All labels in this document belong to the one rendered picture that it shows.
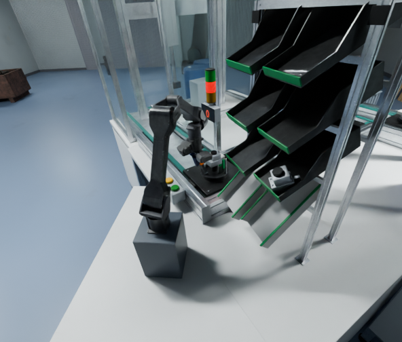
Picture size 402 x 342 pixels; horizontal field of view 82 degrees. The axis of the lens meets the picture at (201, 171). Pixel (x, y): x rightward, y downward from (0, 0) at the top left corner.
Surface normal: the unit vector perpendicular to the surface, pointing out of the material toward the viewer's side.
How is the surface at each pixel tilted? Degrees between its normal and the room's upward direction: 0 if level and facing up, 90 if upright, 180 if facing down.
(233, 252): 0
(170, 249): 90
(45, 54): 90
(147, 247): 90
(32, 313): 0
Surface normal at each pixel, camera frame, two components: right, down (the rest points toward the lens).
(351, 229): -0.06, -0.81
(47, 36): -0.11, 0.58
